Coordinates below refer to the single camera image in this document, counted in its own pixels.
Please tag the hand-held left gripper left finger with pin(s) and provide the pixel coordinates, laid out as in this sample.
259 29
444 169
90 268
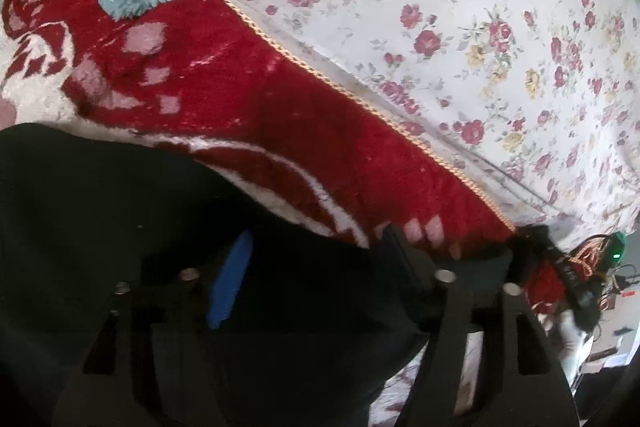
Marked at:
231 277

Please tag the black pants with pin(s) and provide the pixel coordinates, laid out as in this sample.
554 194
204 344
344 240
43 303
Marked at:
125 217

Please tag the green cloth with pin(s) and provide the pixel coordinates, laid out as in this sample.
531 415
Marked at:
619 247

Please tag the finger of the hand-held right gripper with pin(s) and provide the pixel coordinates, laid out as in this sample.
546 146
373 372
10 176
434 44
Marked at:
537 252

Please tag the rose print bedsheet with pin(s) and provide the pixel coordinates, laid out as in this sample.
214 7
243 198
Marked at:
450 32

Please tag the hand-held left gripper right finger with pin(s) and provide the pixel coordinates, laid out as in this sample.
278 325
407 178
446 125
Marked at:
407 264

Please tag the red and white floral blanket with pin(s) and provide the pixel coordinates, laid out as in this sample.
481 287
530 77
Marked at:
280 107

